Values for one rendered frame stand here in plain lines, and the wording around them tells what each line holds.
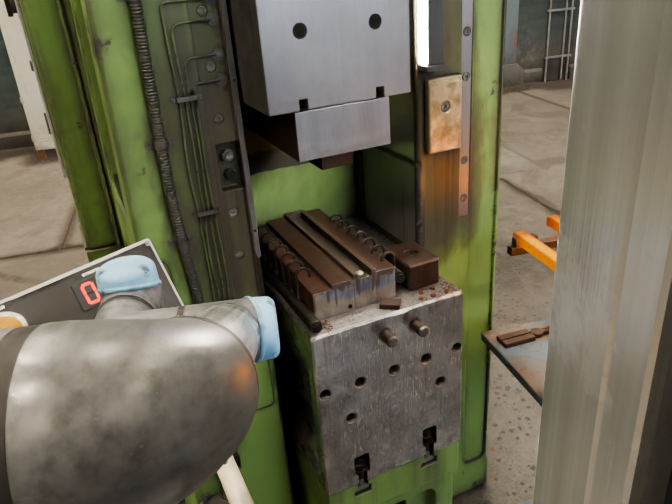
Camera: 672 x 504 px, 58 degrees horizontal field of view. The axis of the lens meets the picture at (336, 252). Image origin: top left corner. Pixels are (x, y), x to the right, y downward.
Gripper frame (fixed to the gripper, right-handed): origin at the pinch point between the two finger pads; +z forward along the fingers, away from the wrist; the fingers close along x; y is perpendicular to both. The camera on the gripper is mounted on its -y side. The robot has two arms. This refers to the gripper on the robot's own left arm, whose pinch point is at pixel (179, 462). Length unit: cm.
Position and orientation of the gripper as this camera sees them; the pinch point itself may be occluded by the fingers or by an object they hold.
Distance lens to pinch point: 102.5
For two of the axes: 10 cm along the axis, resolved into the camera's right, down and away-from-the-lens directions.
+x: 10.0, -0.6, -0.4
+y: -0.1, 4.3, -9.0
